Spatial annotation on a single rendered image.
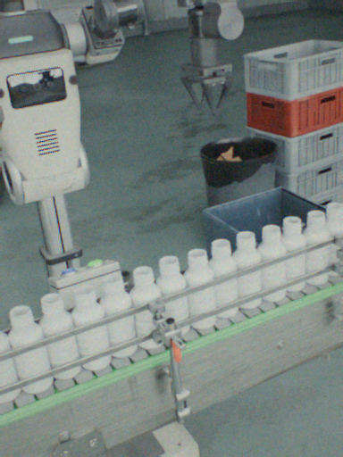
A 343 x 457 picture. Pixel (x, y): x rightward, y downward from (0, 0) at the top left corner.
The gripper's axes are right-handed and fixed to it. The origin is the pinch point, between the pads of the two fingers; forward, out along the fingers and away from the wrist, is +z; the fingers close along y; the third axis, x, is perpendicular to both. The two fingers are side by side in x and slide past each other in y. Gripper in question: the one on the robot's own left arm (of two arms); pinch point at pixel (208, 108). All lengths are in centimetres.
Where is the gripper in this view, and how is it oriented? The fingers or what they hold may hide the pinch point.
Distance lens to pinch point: 124.2
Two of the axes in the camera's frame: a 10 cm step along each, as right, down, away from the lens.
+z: 1.0, 9.0, 4.3
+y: -4.5, -3.4, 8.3
